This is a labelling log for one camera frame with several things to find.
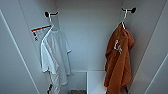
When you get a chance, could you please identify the orange hoodie with white print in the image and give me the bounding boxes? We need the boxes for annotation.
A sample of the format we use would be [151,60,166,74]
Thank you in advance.
[103,22,136,94]

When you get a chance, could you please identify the white wardrobe door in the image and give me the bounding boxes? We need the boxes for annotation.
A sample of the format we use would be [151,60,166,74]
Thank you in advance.
[128,0,168,94]
[0,8,42,94]

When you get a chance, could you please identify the white wardrobe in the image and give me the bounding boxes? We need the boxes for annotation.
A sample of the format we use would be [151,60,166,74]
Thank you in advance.
[18,0,158,94]

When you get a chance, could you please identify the white t-shirt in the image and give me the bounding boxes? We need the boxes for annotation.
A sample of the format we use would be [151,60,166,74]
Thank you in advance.
[39,28,73,94]

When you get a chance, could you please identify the white wardrobe shelf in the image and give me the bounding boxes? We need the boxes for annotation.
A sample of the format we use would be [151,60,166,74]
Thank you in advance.
[86,69,110,94]

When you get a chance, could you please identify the brown storage basket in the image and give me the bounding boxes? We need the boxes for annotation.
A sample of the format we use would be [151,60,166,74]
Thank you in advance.
[69,89,87,94]

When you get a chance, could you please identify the orange bar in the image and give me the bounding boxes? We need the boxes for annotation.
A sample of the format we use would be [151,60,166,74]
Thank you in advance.
[31,24,53,33]

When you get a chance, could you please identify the black wardrobe hook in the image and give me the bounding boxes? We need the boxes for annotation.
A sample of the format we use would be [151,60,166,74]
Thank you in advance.
[121,7,137,15]
[44,11,60,19]

